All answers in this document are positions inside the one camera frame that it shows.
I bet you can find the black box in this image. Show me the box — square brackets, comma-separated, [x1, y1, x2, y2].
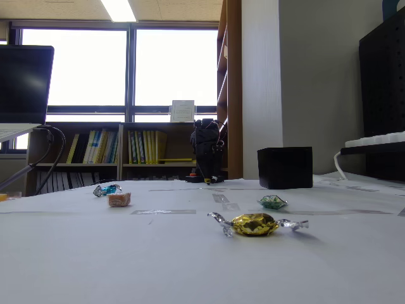
[256, 146, 314, 190]

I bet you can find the white sign card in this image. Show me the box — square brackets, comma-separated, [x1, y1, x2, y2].
[170, 99, 196, 123]

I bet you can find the gold wrapped candy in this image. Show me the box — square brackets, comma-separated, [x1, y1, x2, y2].
[207, 212, 309, 238]

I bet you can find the green wrapped candy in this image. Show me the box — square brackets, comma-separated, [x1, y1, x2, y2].
[256, 194, 289, 210]

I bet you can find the tall wooden bookshelf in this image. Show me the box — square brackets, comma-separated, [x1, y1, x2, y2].
[216, 0, 244, 181]

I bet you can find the white paper table cover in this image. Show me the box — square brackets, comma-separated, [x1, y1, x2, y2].
[0, 179, 405, 304]

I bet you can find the low wooden bookshelf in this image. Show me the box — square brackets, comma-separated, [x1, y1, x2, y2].
[25, 122, 199, 197]

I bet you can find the brown caramel candy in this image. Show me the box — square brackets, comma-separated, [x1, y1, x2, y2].
[106, 191, 132, 208]

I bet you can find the blue wrapped candy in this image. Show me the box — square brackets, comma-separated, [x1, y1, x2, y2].
[92, 183, 123, 198]

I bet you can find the thin yellow book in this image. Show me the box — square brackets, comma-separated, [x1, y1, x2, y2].
[66, 133, 80, 165]

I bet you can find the ceiling light panel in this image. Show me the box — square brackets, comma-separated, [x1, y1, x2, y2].
[100, 0, 139, 23]

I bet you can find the black pegboard panel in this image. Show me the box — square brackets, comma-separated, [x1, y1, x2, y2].
[358, 8, 405, 139]

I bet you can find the laptop with dark screen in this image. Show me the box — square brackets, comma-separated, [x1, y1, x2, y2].
[0, 44, 55, 143]

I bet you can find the dark teal object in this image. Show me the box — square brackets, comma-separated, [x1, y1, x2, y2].
[382, 0, 402, 22]

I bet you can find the white power strip cable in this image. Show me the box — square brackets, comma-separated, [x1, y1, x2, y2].
[333, 150, 349, 181]

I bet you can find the black window frame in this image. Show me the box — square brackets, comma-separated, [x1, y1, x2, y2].
[9, 21, 219, 124]

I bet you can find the black laptop cable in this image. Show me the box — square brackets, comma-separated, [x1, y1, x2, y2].
[0, 126, 54, 191]
[31, 125, 67, 196]

